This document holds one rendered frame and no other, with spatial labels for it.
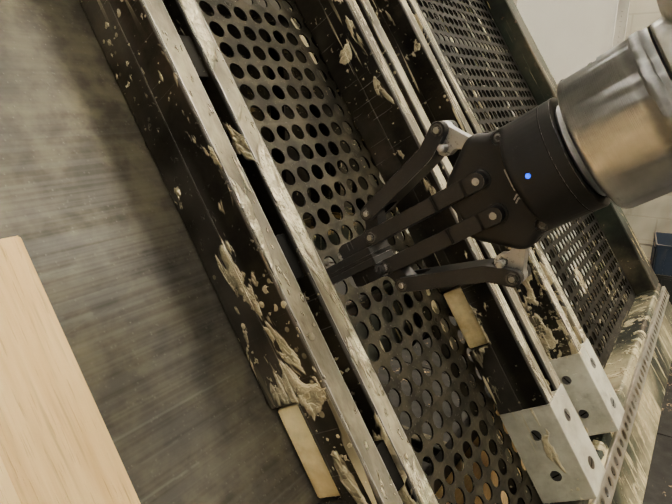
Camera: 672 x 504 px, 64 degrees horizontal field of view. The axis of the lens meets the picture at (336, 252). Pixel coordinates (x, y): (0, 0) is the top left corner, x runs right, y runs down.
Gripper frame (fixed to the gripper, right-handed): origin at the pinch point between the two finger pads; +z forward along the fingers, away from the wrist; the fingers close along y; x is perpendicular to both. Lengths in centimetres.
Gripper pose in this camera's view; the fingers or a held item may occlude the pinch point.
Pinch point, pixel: (350, 266)
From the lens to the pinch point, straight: 45.7
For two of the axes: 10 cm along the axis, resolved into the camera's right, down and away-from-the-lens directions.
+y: -4.4, -9.0, 0.5
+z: -6.9, 3.7, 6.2
